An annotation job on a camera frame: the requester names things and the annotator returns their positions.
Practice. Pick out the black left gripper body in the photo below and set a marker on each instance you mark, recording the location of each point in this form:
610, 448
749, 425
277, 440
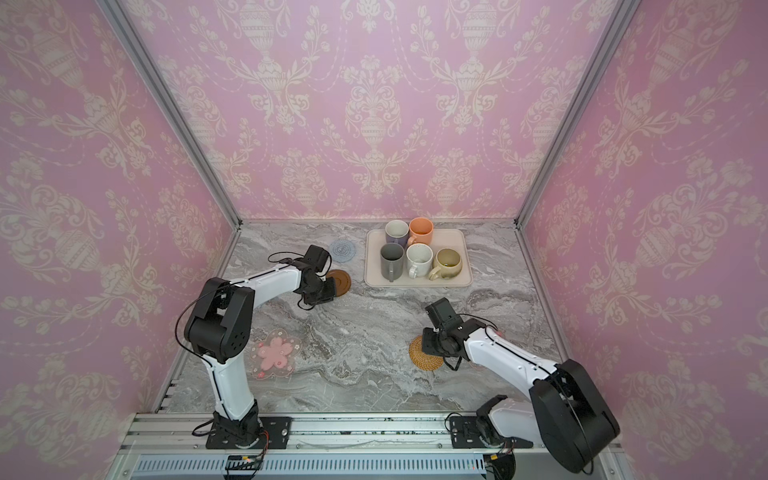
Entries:
321, 292

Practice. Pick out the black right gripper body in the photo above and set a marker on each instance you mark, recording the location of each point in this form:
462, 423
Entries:
433, 344

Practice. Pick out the brown round wooden coaster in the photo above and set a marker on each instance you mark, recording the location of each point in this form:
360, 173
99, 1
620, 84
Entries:
342, 281

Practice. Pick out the woven rattan round coaster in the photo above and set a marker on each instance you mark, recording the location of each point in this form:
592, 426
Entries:
422, 360

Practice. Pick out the blue woven round coaster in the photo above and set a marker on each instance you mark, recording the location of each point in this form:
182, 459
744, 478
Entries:
343, 250

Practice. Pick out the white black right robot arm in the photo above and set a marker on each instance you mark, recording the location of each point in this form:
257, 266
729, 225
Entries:
570, 417

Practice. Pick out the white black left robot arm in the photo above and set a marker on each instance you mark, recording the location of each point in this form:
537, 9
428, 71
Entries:
218, 331

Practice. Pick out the pink flower coaster left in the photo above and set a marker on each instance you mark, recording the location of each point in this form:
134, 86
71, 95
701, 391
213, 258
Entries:
275, 355

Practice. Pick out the beige glazed round mug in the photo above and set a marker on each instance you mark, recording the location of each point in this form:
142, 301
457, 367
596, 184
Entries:
447, 264

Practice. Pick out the grey ceramic mug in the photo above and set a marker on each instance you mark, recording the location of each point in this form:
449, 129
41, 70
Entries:
392, 257

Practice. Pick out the white speckled mug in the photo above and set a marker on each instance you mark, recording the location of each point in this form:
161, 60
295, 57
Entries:
419, 260

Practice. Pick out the purple ceramic mug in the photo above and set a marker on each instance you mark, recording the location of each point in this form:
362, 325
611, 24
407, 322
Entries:
397, 232

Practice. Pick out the cream rectangular tray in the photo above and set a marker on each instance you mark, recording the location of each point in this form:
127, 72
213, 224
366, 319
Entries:
442, 238

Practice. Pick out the orange ceramic mug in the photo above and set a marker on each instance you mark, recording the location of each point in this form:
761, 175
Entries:
421, 231

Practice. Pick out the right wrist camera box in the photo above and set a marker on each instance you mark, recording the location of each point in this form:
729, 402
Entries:
443, 316

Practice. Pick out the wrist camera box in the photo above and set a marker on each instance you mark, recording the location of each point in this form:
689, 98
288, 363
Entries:
443, 316
317, 258

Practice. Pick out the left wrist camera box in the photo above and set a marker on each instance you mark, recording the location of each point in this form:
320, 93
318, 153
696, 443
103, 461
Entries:
317, 258

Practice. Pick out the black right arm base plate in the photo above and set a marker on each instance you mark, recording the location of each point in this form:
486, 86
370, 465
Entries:
470, 432

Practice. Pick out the aluminium front rail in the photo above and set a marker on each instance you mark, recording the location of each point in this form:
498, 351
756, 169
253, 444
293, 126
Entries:
310, 432

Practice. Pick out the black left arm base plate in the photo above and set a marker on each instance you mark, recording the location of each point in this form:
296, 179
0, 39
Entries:
271, 432

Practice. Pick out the white perforated cable duct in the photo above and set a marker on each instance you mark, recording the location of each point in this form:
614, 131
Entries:
306, 466

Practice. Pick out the left aluminium corner post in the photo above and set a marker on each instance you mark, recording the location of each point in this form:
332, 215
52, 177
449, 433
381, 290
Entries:
118, 18

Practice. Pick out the aluminium corner post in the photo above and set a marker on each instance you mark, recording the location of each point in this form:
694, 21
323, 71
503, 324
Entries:
118, 18
616, 27

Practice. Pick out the right aluminium corner post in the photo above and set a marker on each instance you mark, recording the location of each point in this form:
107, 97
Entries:
616, 27

